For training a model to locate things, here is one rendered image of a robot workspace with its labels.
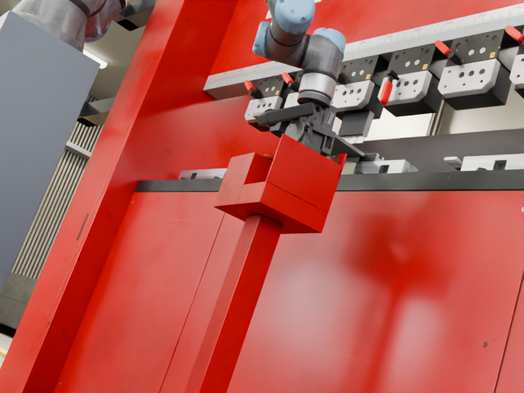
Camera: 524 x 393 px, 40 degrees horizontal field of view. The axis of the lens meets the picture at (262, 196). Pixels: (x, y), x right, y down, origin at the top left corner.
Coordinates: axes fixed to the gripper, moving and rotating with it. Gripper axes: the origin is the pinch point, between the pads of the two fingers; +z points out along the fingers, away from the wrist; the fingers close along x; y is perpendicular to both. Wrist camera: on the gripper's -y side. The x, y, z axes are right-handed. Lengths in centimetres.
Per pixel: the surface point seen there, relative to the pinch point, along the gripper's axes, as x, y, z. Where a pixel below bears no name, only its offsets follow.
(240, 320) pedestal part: 2.3, -0.5, 29.1
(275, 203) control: -4.8, -3.4, 5.8
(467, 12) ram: 3, 41, -61
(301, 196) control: -4.9, 1.8, 2.4
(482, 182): -24.8, 29.6, -8.6
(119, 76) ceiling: 747, 155, -262
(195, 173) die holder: 104, 24, -21
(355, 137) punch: 33, 38, -30
